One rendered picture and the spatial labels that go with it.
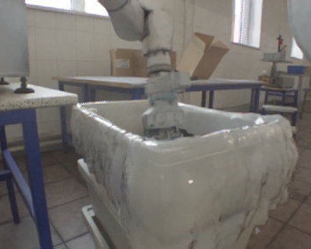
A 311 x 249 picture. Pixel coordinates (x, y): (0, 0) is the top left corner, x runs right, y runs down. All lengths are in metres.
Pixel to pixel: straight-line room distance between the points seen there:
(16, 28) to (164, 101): 0.44
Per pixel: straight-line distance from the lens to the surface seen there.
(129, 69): 2.19
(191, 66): 1.85
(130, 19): 0.52
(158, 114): 0.52
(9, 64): 0.71
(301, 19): 0.24
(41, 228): 0.69
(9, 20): 0.72
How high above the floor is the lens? 0.81
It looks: 13 degrees down
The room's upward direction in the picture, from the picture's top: 1 degrees clockwise
